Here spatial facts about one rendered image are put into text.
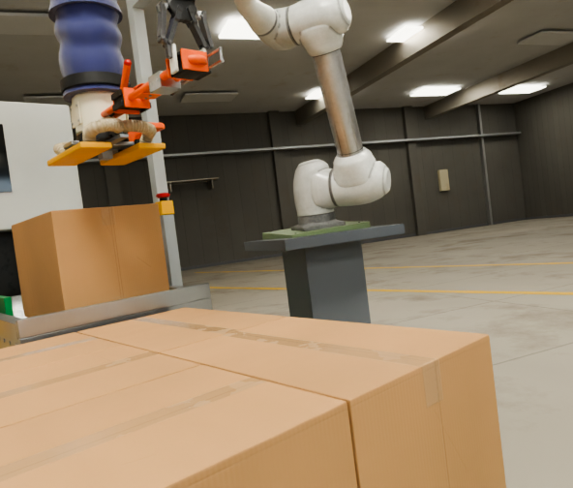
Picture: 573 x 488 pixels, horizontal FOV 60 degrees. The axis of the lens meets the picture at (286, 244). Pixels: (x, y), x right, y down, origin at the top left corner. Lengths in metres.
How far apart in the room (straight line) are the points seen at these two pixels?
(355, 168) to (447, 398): 1.14
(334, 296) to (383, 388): 1.21
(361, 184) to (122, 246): 0.92
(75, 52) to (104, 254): 0.69
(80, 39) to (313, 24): 0.76
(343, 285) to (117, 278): 0.86
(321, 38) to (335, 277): 0.87
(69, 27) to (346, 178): 1.07
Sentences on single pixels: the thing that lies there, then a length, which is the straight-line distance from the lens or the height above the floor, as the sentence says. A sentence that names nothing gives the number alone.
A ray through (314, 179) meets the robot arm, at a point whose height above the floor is 0.96.
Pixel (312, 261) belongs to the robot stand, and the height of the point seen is 0.65.
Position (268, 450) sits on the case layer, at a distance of 0.66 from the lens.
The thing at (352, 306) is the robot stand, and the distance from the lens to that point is 2.02.
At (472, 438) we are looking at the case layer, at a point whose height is 0.38.
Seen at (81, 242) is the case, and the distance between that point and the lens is 1.91.
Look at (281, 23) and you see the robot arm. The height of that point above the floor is 1.48.
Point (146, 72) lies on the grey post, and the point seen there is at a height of 2.47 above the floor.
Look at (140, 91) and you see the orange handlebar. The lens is 1.57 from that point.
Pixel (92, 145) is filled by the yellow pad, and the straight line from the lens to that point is 1.69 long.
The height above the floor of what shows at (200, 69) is 1.22.
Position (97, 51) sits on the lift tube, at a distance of 1.87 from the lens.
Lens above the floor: 0.80
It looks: 2 degrees down
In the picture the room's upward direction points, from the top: 7 degrees counter-clockwise
